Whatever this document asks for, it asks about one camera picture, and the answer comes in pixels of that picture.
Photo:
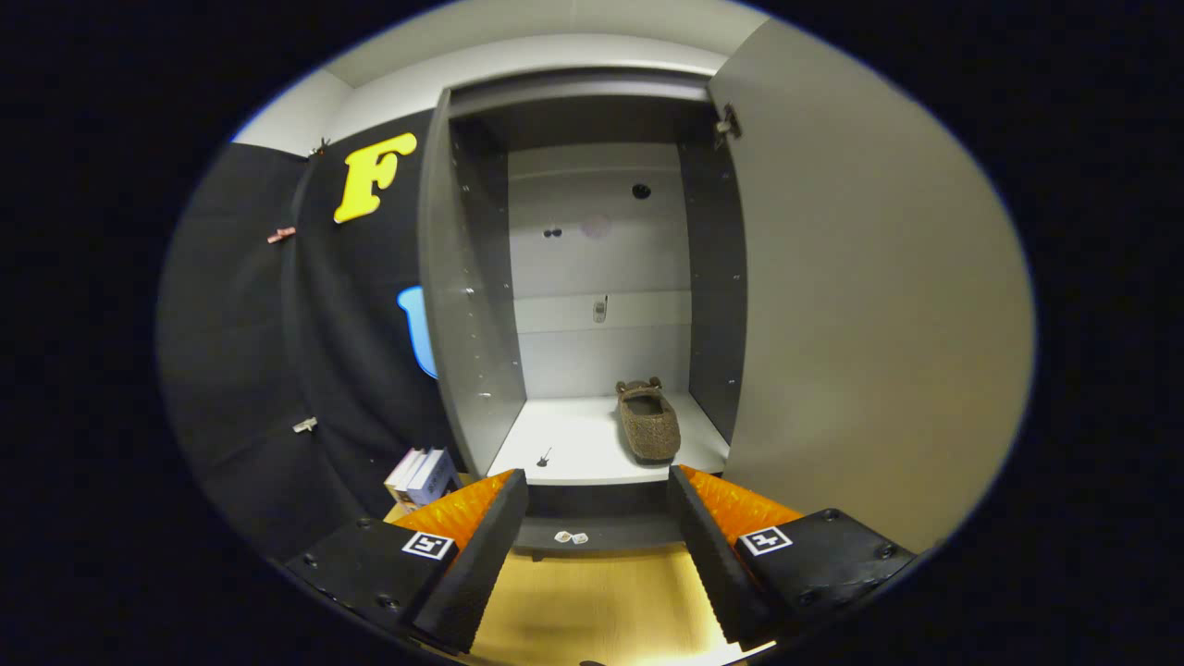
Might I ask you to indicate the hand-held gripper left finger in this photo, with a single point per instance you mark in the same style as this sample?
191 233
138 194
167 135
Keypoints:
476 564

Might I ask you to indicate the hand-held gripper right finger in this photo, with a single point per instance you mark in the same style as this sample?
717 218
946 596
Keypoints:
712 564

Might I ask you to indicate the brown fuzzy shoe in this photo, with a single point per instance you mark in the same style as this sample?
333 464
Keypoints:
649 427

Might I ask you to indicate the dark grey shoe cabinet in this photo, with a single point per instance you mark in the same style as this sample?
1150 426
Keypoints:
472 324

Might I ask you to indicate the beige shoe cabinet door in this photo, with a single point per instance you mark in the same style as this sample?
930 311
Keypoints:
879 305

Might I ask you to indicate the grey cabinet shelf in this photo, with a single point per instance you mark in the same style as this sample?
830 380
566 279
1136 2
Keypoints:
573 439

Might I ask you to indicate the metal door hinge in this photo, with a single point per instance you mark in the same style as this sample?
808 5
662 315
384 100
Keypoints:
728 124

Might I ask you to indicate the blue book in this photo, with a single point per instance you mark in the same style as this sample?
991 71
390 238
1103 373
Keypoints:
435 476

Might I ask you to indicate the silver clip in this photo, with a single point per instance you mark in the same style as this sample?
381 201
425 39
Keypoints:
304 425

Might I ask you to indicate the black backdrop cloth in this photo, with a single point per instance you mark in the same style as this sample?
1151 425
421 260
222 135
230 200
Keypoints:
250 370

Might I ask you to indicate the red clip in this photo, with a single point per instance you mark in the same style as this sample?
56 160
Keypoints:
281 235

